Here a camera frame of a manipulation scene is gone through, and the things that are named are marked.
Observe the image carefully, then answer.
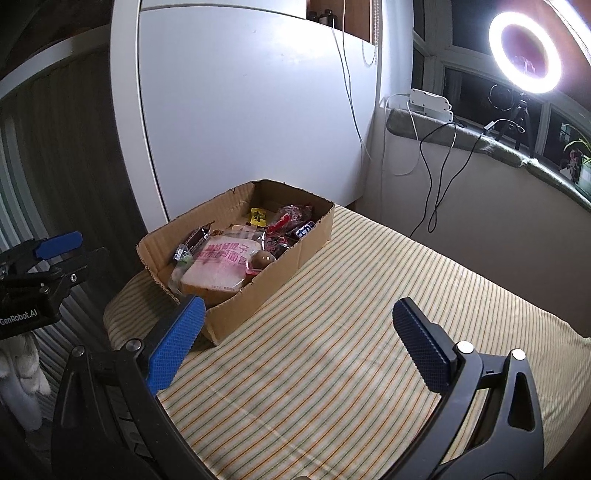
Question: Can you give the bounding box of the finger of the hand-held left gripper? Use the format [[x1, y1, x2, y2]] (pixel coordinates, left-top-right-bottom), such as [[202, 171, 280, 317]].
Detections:
[[0, 231, 84, 278], [28, 247, 110, 301]]

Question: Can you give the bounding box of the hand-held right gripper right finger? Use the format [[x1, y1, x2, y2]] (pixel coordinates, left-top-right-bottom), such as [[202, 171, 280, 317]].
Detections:
[[392, 298, 546, 480]]

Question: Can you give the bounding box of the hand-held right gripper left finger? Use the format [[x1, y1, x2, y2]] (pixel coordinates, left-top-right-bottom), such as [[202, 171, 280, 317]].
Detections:
[[50, 295, 218, 480]]

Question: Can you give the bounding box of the bread packet with pink print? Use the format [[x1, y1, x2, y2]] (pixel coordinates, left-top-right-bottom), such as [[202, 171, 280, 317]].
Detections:
[[168, 237, 266, 296]]

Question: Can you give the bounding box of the cardboard box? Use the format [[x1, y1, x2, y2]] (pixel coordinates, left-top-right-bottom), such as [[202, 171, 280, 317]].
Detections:
[[136, 179, 335, 347]]

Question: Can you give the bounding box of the brown chocolate bar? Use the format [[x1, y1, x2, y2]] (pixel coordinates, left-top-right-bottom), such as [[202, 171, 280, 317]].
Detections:
[[182, 226, 211, 254]]

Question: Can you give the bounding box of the brown egg snack packet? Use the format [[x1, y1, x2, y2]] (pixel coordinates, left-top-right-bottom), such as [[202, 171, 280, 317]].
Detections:
[[247, 249, 278, 273]]

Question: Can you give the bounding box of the small black snack packet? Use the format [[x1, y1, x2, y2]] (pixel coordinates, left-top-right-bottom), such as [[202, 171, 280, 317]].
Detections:
[[265, 233, 298, 254]]

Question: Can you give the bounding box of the striped yellow blanket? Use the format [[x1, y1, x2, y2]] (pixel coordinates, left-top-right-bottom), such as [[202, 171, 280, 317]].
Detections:
[[104, 203, 591, 480]]

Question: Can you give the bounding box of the white wardrobe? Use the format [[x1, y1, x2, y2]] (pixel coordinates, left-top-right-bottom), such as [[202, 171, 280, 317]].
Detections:
[[110, 0, 384, 222]]

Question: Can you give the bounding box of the white power strip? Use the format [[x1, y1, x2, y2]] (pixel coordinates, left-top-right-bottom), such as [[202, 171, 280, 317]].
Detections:
[[409, 89, 455, 121]]

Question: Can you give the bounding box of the potted spider plant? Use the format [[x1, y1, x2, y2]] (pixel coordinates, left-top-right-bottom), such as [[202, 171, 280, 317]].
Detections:
[[561, 138, 591, 185]]

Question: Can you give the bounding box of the black tripod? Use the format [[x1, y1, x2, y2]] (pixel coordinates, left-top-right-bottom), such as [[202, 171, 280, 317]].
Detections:
[[496, 92, 532, 151]]

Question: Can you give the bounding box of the wooden shelf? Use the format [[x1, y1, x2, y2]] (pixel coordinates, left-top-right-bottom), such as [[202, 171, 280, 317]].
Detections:
[[307, 0, 375, 42]]

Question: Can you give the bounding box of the black cable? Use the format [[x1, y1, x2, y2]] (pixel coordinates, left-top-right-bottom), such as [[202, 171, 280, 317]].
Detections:
[[409, 120, 490, 238]]

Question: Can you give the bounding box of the white power cable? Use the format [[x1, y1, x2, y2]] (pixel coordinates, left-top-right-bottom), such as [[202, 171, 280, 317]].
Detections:
[[383, 92, 421, 176]]

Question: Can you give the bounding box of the ring light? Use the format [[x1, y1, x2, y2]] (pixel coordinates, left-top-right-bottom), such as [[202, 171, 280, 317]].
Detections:
[[487, 10, 564, 95]]

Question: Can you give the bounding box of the hanging white cable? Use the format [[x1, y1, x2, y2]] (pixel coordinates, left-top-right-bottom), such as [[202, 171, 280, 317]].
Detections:
[[330, 0, 375, 158]]

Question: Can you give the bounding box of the white bead cord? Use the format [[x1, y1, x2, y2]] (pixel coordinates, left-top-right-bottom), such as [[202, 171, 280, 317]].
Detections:
[[362, 0, 384, 68]]

